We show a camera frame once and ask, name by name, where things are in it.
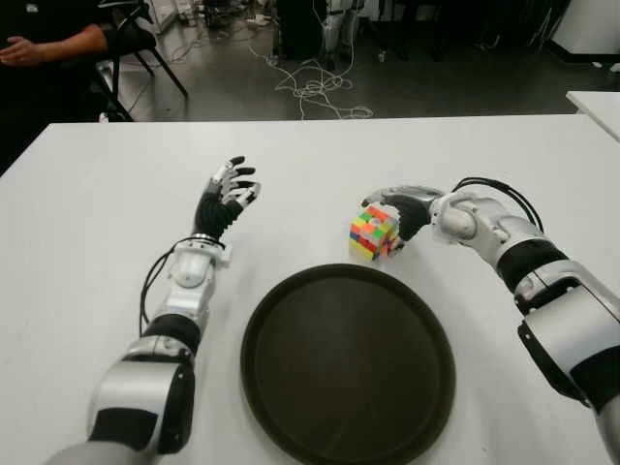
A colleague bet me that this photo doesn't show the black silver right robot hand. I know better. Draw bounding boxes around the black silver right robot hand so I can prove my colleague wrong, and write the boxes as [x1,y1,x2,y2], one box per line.
[360,185,445,251]

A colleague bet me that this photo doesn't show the black chair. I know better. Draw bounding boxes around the black chair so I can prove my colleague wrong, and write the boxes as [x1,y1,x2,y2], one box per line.
[89,0,190,122]

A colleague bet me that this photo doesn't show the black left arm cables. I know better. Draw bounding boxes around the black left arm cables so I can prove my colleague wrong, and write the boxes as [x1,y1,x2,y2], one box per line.
[139,239,180,340]

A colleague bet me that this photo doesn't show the seated person in black shirt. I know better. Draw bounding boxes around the seated person in black shirt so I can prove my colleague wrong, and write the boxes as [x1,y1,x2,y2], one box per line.
[0,0,110,175]

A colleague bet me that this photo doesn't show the multicoloured Rubik's cube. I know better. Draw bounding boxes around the multicoloured Rubik's cube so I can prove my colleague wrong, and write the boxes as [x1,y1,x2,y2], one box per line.
[348,204,406,264]

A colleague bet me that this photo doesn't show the white cabinet with black base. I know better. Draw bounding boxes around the white cabinet with black base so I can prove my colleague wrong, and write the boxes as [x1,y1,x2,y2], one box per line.
[551,0,620,67]

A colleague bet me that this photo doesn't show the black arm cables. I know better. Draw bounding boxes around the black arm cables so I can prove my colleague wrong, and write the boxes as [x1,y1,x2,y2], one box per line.
[139,239,180,340]
[454,177,546,232]

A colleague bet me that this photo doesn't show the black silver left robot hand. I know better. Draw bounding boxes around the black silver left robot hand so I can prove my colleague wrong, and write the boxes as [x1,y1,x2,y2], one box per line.
[193,155,264,242]

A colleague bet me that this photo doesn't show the white tangled floor cable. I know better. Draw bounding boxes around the white tangled floor cable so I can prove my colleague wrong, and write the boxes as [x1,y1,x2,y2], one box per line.
[249,43,374,121]

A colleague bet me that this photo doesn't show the dark brown round plate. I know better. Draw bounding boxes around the dark brown round plate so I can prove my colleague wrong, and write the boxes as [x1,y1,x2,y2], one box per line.
[240,263,457,465]

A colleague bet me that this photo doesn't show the white framed glass case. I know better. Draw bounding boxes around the white framed glass case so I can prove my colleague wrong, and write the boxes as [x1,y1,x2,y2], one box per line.
[144,0,178,35]

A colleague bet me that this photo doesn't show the white side table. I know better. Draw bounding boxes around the white side table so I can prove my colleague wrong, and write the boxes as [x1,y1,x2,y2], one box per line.
[565,90,620,146]

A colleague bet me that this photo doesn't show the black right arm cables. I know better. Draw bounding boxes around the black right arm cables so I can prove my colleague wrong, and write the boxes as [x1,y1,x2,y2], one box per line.
[454,177,546,232]

